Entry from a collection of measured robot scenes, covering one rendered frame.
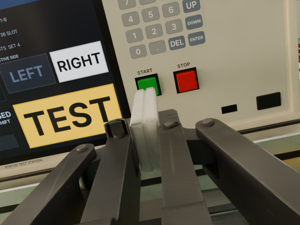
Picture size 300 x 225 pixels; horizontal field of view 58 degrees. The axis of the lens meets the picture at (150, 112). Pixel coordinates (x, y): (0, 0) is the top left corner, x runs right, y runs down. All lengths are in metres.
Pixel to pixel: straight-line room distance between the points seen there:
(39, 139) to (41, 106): 0.04
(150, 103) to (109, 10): 0.12
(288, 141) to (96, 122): 0.19
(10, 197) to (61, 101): 0.11
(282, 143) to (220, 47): 0.11
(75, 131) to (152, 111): 0.16
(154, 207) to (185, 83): 0.28
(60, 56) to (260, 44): 0.19
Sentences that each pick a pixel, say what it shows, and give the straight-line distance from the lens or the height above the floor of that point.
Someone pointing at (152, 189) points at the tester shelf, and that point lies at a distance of 0.29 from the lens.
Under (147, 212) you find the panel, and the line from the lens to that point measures 0.50.
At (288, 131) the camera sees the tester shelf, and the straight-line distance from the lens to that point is 0.29.
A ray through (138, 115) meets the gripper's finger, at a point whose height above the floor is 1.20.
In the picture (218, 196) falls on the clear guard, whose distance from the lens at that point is 0.29.
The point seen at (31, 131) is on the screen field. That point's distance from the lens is 0.31.
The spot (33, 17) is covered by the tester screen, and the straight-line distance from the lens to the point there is 0.28.
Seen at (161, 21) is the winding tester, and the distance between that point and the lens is 0.26.
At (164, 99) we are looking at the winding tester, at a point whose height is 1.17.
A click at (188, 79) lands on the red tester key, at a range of 0.27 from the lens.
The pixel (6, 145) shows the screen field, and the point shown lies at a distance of 0.33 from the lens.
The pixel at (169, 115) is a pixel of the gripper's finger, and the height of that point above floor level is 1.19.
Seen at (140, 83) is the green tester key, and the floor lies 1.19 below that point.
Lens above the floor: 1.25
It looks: 19 degrees down
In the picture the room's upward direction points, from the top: 13 degrees counter-clockwise
